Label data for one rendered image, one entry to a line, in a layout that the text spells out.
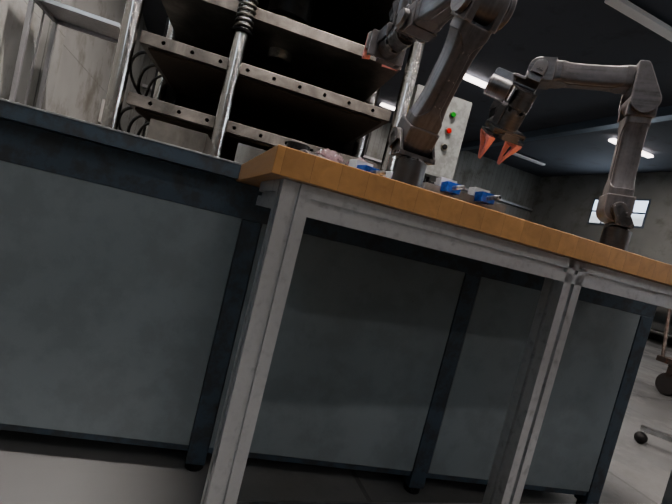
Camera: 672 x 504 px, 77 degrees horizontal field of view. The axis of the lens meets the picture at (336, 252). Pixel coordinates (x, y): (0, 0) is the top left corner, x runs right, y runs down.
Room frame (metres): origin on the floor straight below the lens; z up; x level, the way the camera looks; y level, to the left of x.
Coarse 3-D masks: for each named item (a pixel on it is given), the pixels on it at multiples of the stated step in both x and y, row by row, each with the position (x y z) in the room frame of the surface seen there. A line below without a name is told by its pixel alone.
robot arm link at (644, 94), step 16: (560, 64) 1.10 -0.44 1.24; (576, 64) 1.10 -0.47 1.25; (592, 64) 1.09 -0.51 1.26; (640, 64) 1.04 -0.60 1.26; (544, 80) 1.11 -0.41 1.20; (560, 80) 1.10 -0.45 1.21; (576, 80) 1.09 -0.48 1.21; (592, 80) 1.08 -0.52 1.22; (608, 80) 1.07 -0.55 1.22; (624, 80) 1.06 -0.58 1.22; (640, 80) 1.03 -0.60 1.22; (656, 80) 1.02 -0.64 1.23; (624, 96) 1.11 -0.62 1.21; (640, 96) 1.03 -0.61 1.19; (656, 96) 1.02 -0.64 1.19; (640, 112) 1.03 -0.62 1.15
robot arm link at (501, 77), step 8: (536, 64) 1.10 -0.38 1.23; (544, 64) 1.09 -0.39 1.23; (496, 72) 1.15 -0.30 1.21; (504, 72) 1.15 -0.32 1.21; (536, 72) 1.10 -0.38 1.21; (544, 72) 1.09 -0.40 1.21; (496, 80) 1.14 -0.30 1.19; (504, 80) 1.14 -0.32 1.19; (512, 80) 1.14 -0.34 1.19; (520, 80) 1.14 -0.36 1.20; (528, 80) 1.12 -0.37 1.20; (536, 80) 1.10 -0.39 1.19; (488, 88) 1.15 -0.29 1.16; (496, 88) 1.14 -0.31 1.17; (504, 88) 1.13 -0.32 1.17; (536, 88) 1.14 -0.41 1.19; (496, 96) 1.15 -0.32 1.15; (504, 96) 1.14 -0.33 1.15
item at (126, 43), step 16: (128, 0) 1.66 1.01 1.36; (144, 0) 1.70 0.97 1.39; (128, 16) 1.66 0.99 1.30; (128, 32) 1.66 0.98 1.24; (128, 48) 1.67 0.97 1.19; (416, 48) 1.92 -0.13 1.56; (128, 64) 1.68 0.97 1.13; (416, 64) 1.92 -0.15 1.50; (112, 80) 1.66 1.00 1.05; (160, 80) 2.32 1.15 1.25; (112, 96) 1.66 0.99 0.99; (160, 96) 2.33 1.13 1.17; (400, 96) 1.93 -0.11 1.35; (112, 112) 1.66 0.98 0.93; (400, 112) 1.92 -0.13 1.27; (384, 160) 1.93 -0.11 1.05
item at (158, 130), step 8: (152, 120) 1.13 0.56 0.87; (152, 128) 1.13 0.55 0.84; (160, 128) 1.14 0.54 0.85; (168, 128) 1.14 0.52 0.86; (176, 128) 1.15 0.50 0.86; (184, 128) 1.15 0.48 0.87; (152, 136) 1.13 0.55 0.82; (160, 136) 1.14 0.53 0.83; (168, 136) 1.14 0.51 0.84; (176, 136) 1.15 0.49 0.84; (184, 136) 1.15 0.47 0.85; (192, 136) 1.16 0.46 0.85; (200, 136) 1.16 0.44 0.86; (208, 136) 1.19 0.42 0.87; (176, 144) 1.15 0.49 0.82; (184, 144) 1.15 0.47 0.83; (192, 144) 1.16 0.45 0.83; (200, 144) 1.16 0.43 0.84; (208, 144) 1.23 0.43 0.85; (208, 152) 1.28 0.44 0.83
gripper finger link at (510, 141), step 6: (504, 138) 1.17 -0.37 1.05; (510, 138) 1.17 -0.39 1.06; (516, 138) 1.17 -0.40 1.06; (504, 144) 1.23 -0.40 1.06; (510, 144) 1.21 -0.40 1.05; (516, 144) 1.18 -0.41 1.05; (522, 144) 1.18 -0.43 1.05; (504, 150) 1.23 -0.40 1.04; (510, 150) 1.20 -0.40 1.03; (516, 150) 1.19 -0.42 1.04; (504, 156) 1.22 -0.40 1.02; (498, 162) 1.24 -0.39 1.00
